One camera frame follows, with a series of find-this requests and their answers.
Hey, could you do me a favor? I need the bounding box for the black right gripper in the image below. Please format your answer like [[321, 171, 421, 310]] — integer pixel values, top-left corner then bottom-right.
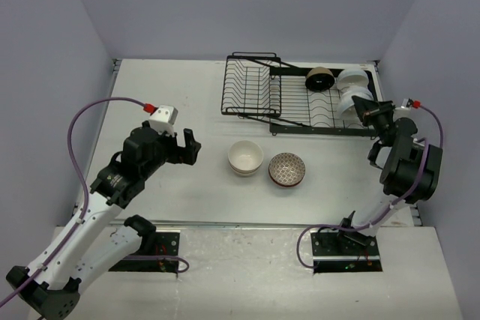
[[351, 97, 396, 144]]

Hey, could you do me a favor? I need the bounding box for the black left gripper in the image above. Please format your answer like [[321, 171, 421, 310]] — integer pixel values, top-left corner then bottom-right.
[[140, 126, 200, 178]]

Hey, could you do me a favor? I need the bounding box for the white bowl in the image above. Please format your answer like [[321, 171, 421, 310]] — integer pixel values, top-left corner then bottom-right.
[[336, 68, 369, 91], [342, 85, 374, 100], [337, 95, 358, 121]]

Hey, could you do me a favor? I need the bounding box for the white bowl front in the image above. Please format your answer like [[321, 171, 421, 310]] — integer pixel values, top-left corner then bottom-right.
[[337, 95, 358, 121]]

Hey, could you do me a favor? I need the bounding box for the cream bowl orange flower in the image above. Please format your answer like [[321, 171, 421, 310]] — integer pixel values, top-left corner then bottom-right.
[[229, 165, 260, 178]]

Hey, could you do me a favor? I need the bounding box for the red patterned bowl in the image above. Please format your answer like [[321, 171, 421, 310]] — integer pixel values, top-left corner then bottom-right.
[[269, 174, 304, 188]]

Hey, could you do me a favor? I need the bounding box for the brown patterned bowl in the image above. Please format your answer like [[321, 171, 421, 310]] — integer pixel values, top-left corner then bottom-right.
[[268, 152, 306, 178]]

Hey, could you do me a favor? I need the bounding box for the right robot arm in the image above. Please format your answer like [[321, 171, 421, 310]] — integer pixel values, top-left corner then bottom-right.
[[334, 96, 444, 255]]

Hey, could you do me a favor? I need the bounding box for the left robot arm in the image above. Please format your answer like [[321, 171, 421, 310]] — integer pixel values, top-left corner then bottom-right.
[[6, 122, 201, 319]]

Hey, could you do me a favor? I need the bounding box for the beige bowl black interior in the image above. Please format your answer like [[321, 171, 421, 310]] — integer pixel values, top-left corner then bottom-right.
[[305, 67, 335, 92]]

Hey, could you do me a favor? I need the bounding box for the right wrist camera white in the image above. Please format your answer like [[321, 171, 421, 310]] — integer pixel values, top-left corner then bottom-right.
[[395, 98, 414, 113]]

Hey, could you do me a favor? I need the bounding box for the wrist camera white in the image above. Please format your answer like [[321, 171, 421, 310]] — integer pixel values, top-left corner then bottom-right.
[[148, 105, 178, 136], [395, 98, 414, 113]]

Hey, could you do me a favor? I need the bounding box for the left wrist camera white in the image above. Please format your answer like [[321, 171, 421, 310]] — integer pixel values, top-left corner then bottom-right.
[[148, 105, 178, 136]]

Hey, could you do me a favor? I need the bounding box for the black wire dish rack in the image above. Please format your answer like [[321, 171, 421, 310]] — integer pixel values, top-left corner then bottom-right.
[[220, 52, 375, 137]]

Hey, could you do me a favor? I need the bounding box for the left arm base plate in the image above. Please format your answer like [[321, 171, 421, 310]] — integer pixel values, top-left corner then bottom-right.
[[109, 232, 180, 273]]

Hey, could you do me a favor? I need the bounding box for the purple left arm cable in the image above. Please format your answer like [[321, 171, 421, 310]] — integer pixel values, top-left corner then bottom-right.
[[0, 97, 191, 304]]

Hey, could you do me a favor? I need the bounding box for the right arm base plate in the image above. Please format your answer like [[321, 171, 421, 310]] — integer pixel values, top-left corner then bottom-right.
[[310, 229, 383, 274]]

